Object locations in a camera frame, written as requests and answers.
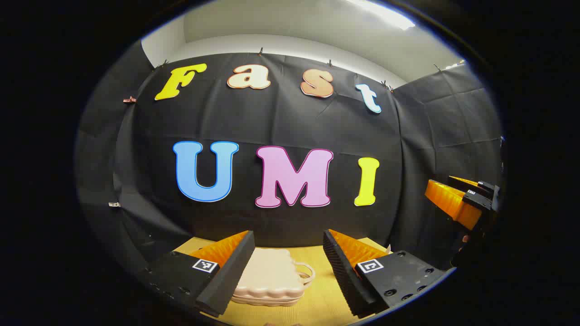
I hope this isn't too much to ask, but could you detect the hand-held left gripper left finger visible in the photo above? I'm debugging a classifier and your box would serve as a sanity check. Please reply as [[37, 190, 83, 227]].
[[138, 230, 256, 317]]

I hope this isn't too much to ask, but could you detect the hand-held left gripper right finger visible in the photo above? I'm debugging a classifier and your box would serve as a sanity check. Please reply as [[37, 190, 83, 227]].
[[323, 229, 447, 319]]

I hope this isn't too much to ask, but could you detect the pink suitcase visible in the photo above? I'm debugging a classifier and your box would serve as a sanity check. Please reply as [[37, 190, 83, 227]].
[[231, 248, 315, 307]]

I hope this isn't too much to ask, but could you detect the black backdrop cloth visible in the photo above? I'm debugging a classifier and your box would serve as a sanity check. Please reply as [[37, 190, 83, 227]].
[[75, 41, 503, 272]]

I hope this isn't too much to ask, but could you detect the row of small dark clips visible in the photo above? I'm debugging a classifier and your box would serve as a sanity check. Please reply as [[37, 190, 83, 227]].
[[156, 47, 442, 91]]

